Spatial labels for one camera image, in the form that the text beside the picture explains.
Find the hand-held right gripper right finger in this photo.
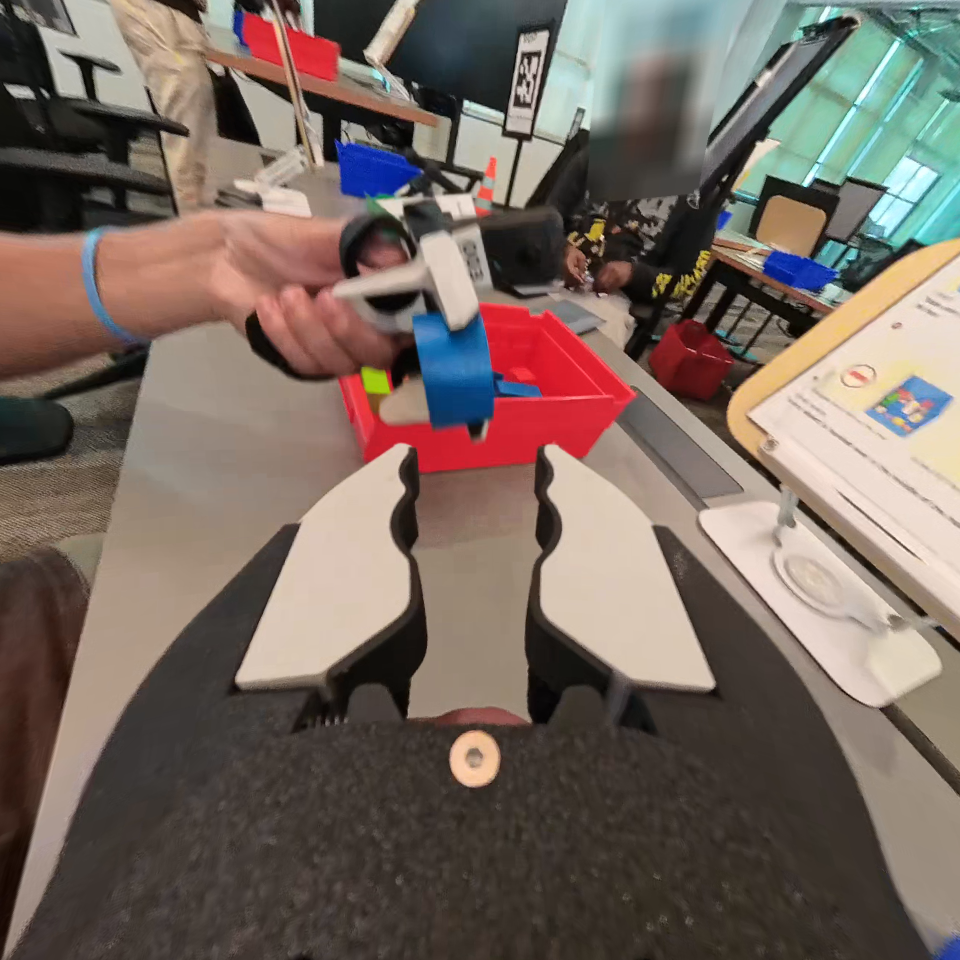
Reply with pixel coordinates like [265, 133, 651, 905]
[525, 444, 717, 709]

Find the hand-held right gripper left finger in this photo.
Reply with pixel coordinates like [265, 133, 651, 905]
[236, 446, 429, 709]

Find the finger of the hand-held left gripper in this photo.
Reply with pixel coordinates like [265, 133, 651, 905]
[333, 225, 484, 334]
[378, 383, 430, 430]

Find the blue arch wooden block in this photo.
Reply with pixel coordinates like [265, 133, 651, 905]
[413, 311, 498, 430]

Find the person's left forearm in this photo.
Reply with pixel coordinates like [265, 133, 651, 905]
[0, 222, 229, 376]

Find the grey desk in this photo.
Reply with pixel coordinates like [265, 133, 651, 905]
[0, 135, 960, 960]

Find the person's left hand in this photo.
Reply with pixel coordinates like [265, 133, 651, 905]
[210, 210, 418, 379]

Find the small blue plastic bin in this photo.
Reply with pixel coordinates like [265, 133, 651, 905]
[336, 143, 426, 199]
[762, 249, 840, 295]

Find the small tag board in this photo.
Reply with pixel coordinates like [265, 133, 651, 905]
[503, 26, 558, 144]

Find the white board stand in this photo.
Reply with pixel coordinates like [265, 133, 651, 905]
[699, 500, 943, 709]

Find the red bag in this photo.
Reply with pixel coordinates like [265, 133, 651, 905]
[648, 320, 738, 403]

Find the black monitor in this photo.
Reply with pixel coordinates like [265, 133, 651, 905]
[312, 0, 570, 114]

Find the wooden table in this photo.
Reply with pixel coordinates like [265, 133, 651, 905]
[203, 38, 445, 130]

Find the small red plastic bin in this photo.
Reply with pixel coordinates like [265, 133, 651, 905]
[240, 12, 343, 82]

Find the large tag board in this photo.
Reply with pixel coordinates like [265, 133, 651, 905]
[702, 15, 865, 199]

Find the instruction sheet board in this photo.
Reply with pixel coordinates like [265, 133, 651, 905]
[728, 240, 960, 631]

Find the person's brown clothing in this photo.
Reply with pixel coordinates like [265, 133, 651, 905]
[0, 548, 94, 939]

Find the blue wristband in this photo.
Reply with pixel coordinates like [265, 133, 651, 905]
[81, 225, 147, 349]

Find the black office chair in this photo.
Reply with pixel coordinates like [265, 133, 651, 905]
[0, 393, 76, 466]
[0, 15, 192, 229]

